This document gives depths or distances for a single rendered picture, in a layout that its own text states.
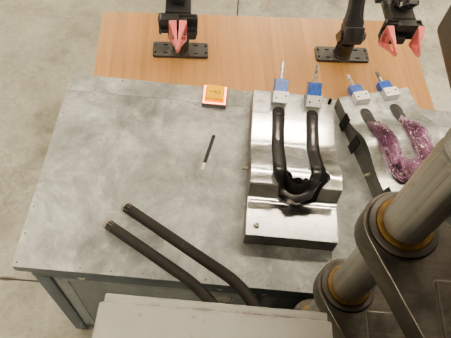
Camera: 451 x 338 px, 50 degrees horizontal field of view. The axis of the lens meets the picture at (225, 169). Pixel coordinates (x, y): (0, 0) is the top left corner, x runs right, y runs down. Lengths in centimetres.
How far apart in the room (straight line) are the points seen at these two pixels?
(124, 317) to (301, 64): 136
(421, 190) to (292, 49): 138
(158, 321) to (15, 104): 228
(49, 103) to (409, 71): 181
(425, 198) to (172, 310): 33
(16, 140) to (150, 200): 134
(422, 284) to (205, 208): 90
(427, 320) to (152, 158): 108
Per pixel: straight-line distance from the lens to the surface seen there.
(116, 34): 190
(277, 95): 155
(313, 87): 158
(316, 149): 151
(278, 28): 196
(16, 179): 255
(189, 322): 64
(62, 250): 143
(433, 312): 64
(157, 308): 64
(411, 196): 58
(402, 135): 162
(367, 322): 88
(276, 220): 138
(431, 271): 66
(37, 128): 269
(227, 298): 157
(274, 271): 139
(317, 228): 140
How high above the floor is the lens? 209
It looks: 58 degrees down
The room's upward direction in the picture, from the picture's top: 8 degrees clockwise
